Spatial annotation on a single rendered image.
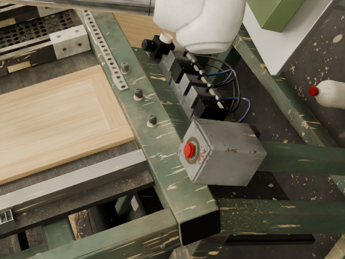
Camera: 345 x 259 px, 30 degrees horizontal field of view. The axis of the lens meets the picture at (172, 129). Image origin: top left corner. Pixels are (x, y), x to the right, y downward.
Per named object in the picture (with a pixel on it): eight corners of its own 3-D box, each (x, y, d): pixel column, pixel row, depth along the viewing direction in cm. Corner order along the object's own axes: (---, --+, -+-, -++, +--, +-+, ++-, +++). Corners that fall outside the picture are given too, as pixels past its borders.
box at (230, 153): (270, 153, 161) (211, 148, 152) (249, 187, 167) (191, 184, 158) (250, 123, 169) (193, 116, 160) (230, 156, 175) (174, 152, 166)
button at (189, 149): (200, 150, 157) (193, 149, 156) (193, 162, 159) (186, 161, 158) (194, 139, 160) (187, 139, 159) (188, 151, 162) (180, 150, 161)
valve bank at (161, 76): (270, 114, 190) (203, 106, 178) (248, 150, 198) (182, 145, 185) (205, 23, 224) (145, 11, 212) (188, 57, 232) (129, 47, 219)
